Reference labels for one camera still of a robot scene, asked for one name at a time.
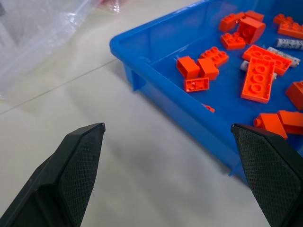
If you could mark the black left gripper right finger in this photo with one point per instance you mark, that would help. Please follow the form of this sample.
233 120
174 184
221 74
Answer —
267 165

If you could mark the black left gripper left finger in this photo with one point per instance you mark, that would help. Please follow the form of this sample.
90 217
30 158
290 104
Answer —
71 170

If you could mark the plain orange block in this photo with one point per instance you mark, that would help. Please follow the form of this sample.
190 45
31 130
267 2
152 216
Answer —
189 67
296 94
292 120
208 68

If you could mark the long orange hollow brick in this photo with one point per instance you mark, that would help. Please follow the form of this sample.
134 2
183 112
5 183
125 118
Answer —
258 80

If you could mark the small orange hollow brick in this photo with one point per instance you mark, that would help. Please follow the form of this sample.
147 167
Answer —
197 84

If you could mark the long orange studded brick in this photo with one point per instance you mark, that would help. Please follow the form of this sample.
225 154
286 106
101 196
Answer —
256 52

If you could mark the clear plastic bag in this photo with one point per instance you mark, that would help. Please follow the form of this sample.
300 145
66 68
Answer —
35 35

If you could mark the small orange flat brick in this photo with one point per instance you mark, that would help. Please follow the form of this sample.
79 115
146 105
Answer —
255 15

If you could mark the blue plastic bin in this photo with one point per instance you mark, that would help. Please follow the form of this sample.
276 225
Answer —
165 42

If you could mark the pink plastic package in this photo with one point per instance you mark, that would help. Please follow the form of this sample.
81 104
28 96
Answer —
111 4

